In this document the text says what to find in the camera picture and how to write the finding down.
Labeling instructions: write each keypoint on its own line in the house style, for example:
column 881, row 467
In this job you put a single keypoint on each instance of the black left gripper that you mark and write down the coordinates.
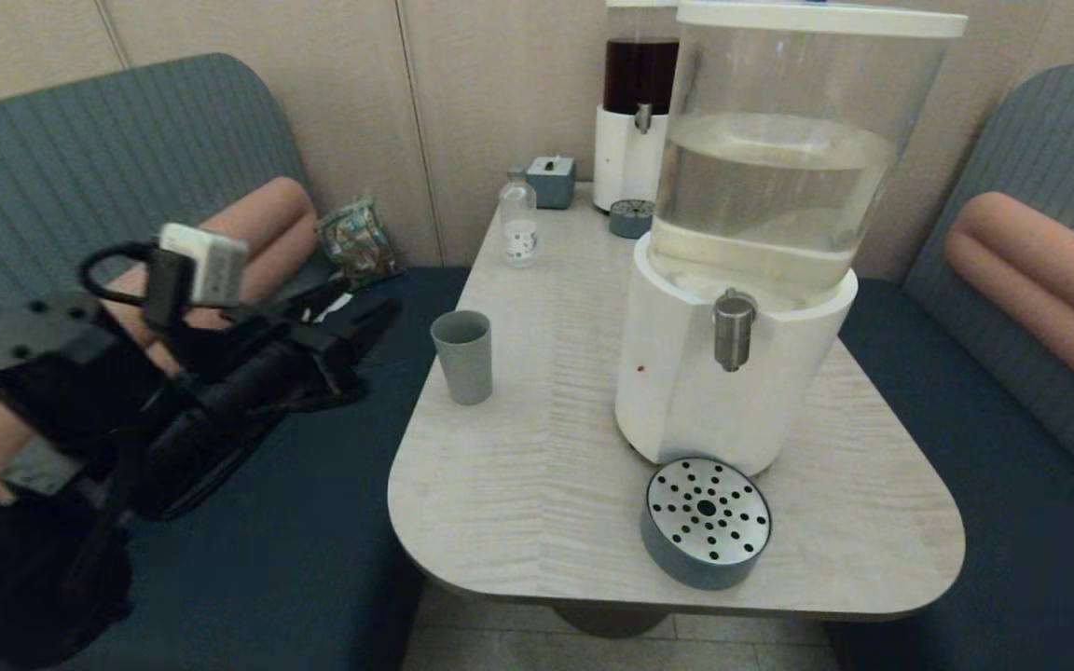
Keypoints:
column 248, row 391

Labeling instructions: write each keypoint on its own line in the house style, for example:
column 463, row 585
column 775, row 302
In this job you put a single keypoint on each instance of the grey-blue plastic cup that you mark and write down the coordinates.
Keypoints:
column 464, row 359

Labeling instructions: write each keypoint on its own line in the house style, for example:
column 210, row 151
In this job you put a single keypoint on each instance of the steel water dispenser tap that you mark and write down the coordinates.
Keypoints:
column 735, row 331

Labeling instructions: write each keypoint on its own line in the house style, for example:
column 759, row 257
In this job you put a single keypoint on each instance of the crumpled white tissue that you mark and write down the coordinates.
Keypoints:
column 337, row 304

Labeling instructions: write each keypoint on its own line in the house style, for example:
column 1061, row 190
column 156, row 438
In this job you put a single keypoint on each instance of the green snack bag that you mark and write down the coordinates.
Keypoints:
column 360, row 242

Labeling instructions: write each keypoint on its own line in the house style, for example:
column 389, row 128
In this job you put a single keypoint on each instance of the pink bolster cushion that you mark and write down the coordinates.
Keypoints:
column 1050, row 280
column 267, row 224

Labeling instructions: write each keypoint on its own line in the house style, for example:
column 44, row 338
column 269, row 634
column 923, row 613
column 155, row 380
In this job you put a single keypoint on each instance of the small clear bottle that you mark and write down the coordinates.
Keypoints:
column 518, row 233

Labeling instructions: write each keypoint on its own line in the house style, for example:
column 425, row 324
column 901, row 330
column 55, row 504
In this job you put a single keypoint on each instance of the teal upholstered bench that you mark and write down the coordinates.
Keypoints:
column 1012, row 559
column 267, row 522

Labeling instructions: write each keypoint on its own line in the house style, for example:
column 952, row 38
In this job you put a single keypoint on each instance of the blue-grey tissue box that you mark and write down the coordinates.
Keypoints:
column 551, row 184

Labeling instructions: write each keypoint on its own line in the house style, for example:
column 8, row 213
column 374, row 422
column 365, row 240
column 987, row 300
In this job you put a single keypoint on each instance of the small round blue drip tray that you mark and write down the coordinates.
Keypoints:
column 630, row 224

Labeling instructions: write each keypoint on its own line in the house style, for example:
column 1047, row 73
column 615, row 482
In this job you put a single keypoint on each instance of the dark drink dispenser white base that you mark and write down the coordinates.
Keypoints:
column 621, row 166

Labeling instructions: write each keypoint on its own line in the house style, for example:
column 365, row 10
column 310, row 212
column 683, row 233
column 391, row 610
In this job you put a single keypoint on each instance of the clear water dispenser white base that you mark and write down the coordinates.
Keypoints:
column 686, row 391

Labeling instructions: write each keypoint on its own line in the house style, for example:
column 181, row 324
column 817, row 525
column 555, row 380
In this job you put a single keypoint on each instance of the steel dark dispenser tap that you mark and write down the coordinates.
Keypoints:
column 643, row 118

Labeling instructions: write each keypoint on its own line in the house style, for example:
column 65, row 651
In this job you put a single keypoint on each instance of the round blue perforated drip tray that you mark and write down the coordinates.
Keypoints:
column 677, row 557

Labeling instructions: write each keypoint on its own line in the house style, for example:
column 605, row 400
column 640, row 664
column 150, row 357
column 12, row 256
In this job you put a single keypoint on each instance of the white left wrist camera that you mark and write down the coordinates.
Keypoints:
column 206, row 263

